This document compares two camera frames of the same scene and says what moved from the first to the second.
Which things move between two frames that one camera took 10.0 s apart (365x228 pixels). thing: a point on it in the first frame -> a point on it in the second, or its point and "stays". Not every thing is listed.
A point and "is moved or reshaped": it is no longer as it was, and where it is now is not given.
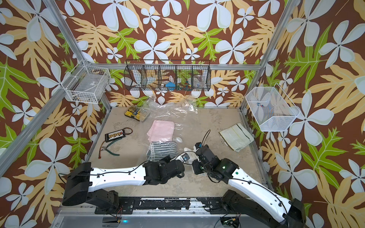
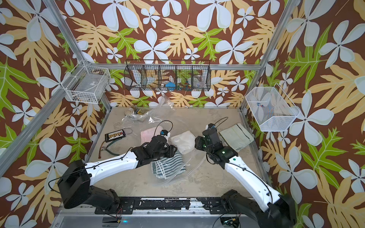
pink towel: x=161 y=131 is moved or reshaped
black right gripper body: x=198 y=166 -> x=202 y=144
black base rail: x=127 y=205 stays
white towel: x=191 y=154 -> x=185 y=142
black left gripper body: x=165 y=180 -> x=167 y=151
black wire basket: x=168 y=75 stays
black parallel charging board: x=114 y=135 stays
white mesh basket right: x=273 y=109 stays
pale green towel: x=236 y=137 stays
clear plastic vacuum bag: x=161 y=120 is moved or reshaped
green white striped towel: x=158 y=150 is moved or reshaped
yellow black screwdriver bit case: x=133 y=111 -> x=139 y=110
